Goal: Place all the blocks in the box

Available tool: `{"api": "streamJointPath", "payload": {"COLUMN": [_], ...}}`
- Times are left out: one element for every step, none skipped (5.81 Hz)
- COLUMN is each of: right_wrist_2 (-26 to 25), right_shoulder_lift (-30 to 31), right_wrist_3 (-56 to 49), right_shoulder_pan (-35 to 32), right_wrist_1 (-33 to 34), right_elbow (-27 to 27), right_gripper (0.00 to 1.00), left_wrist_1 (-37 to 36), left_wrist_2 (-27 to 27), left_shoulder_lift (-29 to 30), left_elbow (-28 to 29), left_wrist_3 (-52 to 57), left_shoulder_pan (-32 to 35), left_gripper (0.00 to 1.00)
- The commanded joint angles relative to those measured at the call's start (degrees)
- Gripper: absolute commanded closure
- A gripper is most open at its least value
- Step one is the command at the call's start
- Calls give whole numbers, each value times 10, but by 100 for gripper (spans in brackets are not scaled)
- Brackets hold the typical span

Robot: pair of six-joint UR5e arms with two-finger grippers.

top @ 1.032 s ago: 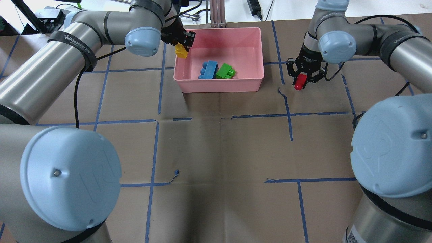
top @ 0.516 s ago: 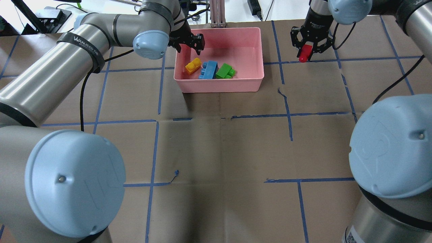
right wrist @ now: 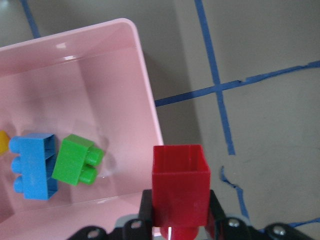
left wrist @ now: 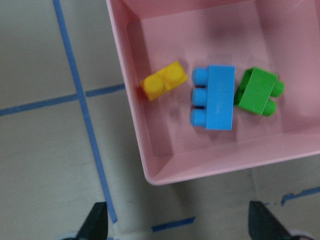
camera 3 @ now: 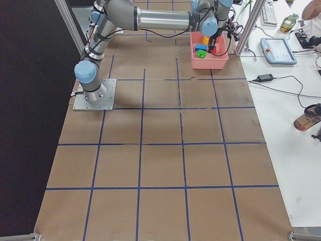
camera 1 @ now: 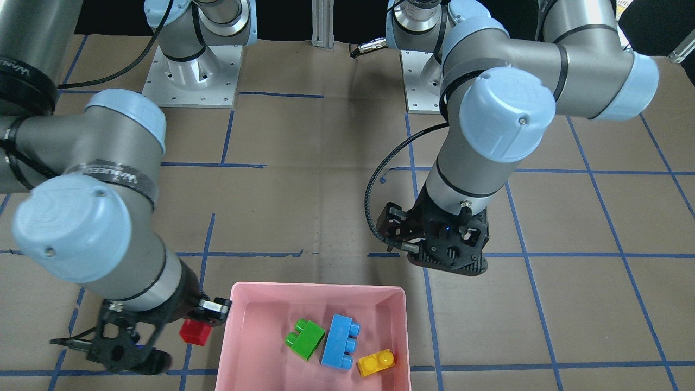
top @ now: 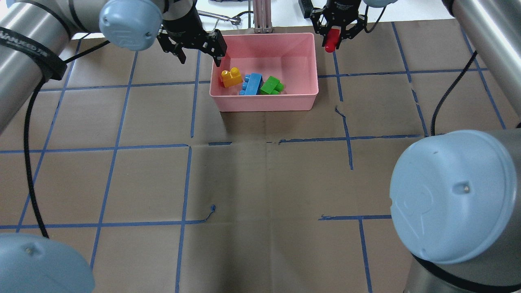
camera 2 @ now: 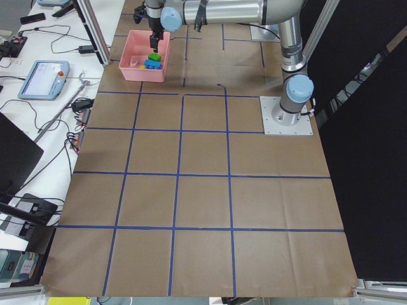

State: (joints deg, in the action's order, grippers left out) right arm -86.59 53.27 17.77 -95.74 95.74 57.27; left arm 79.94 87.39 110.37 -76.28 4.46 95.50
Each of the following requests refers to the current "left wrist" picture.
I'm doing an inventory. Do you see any pink plastic box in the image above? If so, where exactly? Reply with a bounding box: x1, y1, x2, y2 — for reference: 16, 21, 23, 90
106, 0, 320, 186

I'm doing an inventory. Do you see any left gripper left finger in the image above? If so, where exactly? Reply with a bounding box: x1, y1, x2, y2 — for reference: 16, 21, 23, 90
75, 202, 108, 240

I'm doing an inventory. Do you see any green toy block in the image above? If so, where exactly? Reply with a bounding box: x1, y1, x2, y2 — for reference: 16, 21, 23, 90
233, 67, 285, 117

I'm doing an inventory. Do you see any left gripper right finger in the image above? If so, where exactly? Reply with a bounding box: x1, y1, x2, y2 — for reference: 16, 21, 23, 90
248, 201, 295, 240

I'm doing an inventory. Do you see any yellow toy block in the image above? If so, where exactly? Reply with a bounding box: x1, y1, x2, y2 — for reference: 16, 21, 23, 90
139, 61, 188, 101

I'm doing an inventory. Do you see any blue toy block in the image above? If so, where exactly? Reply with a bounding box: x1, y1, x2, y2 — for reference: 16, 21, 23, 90
190, 65, 235, 131

